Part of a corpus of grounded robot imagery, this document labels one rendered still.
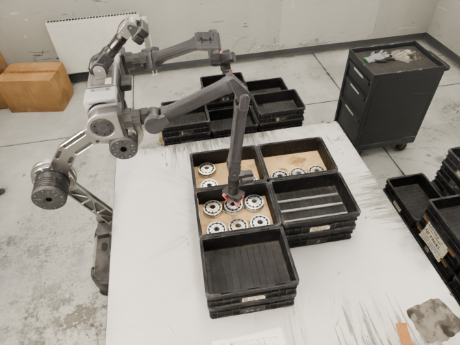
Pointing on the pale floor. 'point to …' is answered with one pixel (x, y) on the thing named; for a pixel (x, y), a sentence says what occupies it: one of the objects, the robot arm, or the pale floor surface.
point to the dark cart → (387, 96)
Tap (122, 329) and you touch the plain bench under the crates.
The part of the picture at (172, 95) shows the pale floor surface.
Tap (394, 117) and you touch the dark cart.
